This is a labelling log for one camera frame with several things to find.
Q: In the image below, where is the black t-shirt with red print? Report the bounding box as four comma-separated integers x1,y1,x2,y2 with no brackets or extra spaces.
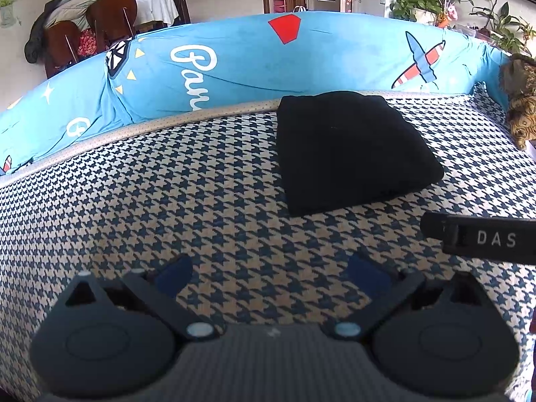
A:
276,91,445,217

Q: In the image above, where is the dark chair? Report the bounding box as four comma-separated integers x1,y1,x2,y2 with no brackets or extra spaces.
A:
172,0,192,24

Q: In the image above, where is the houndstooth sofa seat cushion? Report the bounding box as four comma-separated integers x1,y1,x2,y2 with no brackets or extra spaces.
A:
0,81,536,402

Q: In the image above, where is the long-leaf potted plant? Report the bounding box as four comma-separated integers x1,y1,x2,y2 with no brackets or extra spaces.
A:
469,0,536,56

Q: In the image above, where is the pile of clothes on chair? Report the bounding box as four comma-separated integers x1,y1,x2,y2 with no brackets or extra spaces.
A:
24,0,112,66

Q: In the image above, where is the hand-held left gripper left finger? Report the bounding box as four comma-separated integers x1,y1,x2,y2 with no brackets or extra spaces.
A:
65,255,216,341

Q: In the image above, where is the blue printed sofa cover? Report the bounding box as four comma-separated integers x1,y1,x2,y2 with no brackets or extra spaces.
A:
0,12,510,177

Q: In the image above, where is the flowerpot wall sticker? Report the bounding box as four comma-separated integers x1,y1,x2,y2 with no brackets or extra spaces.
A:
0,0,22,28

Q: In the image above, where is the brown patterned pillow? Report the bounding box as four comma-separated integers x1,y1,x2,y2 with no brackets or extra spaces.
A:
498,52,536,151

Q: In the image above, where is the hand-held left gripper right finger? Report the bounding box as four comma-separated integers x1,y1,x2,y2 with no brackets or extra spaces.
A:
331,255,483,341

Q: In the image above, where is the table with white cloth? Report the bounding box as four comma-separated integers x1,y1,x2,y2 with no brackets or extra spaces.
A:
134,0,179,34

